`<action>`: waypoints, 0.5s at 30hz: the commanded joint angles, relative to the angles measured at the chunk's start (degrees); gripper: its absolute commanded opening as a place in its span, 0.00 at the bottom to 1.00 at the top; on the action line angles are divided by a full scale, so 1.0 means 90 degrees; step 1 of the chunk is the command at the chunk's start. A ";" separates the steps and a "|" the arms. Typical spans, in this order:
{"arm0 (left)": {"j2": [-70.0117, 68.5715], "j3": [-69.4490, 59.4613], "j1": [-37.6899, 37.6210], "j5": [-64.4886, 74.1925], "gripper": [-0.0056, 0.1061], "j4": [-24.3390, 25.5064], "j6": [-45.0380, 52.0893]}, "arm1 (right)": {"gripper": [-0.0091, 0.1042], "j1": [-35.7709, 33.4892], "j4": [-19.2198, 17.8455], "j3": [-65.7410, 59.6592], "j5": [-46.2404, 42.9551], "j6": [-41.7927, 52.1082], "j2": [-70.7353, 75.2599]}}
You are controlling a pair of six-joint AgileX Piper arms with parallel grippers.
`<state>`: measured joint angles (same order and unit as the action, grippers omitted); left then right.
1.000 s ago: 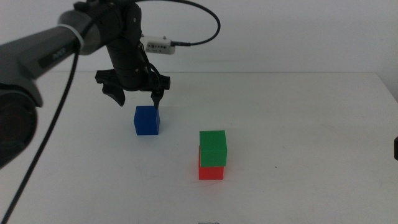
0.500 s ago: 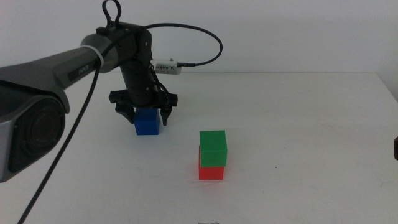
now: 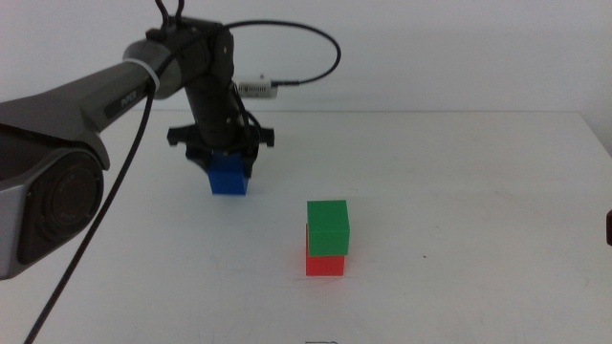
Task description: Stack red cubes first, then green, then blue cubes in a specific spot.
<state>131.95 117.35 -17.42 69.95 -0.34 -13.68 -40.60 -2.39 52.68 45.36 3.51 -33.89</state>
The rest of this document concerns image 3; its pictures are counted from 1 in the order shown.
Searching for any blue cube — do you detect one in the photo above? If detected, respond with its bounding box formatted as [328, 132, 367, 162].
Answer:
[207, 151, 250, 196]

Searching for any green cube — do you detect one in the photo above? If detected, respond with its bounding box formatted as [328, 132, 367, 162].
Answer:
[306, 200, 351, 257]

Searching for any red cube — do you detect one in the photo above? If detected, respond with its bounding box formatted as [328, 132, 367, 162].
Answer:
[304, 224, 346, 277]

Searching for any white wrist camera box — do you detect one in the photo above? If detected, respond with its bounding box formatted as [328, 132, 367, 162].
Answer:
[235, 77, 279, 100]

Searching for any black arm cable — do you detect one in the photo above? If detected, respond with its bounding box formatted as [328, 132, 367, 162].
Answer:
[22, 0, 187, 344]

